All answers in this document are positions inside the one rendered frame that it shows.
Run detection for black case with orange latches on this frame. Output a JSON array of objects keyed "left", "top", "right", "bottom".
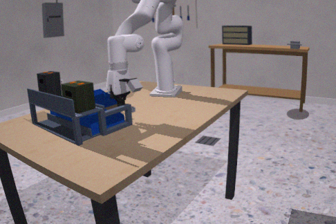
[{"left": 37, "top": 71, "right": 62, "bottom": 97}]

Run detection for dark green case with orange latches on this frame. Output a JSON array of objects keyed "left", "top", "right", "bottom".
[{"left": 61, "top": 81, "right": 95, "bottom": 113}]

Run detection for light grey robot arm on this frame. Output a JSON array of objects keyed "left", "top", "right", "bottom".
[{"left": 108, "top": 0, "right": 183, "bottom": 93}]

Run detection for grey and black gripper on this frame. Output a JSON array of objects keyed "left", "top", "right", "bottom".
[{"left": 107, "top": 68, "right": 130, "bottom": 107}]

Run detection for dark grey shelf rack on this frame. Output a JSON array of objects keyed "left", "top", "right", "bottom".
[{"left": 27, "top": 88, "right": 136, "bottom": 146}]

